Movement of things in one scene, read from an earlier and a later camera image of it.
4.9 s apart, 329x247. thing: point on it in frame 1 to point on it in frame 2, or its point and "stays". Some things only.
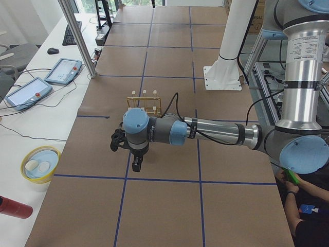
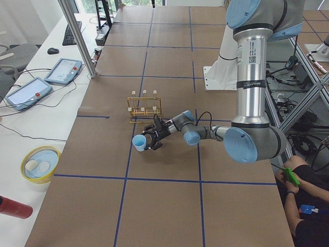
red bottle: [10, 207] stays
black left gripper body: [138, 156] to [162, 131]
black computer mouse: [52, 51] stays
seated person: [306, 206] stays
